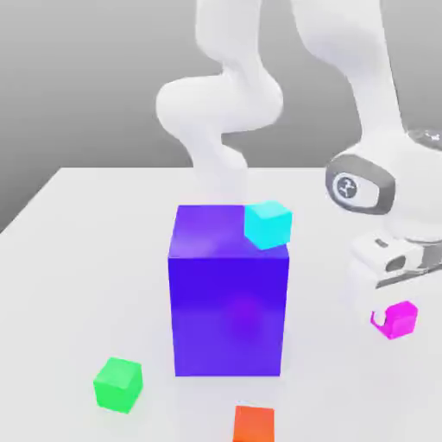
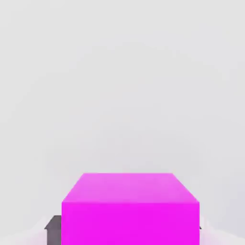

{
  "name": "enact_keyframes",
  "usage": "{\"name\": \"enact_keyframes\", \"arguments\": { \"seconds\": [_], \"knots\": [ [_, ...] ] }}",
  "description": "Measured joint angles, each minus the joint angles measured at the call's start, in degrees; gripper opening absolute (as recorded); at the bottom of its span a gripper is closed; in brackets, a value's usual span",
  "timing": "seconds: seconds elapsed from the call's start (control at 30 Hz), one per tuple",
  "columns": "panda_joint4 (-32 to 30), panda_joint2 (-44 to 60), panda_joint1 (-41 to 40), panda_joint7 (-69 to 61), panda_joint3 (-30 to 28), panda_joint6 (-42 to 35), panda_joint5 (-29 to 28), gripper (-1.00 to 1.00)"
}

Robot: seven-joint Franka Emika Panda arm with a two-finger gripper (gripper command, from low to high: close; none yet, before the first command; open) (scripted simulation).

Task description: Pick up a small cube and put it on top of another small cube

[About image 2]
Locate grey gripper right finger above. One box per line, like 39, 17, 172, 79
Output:
199, 216, 230, 245

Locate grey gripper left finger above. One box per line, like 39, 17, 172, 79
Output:
22, 215, 62, 245

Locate small magenta cube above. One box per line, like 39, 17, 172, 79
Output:
61, 172, 200, 245

